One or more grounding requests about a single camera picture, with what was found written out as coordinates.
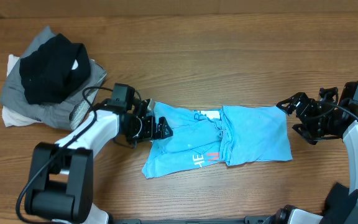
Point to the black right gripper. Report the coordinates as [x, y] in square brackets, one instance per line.
[307, 104]

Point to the white folded garment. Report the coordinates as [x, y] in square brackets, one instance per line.
[10, 117]

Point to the black folded garment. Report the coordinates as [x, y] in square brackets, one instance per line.
[53, 72]

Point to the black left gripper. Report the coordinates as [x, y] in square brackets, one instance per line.
[150, 132]

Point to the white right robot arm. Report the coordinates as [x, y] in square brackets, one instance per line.
[341, 204]

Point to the light blue printed t-shirt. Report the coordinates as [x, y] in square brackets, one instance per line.
[234, 135]

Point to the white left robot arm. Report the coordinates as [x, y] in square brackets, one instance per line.
[60, 187]

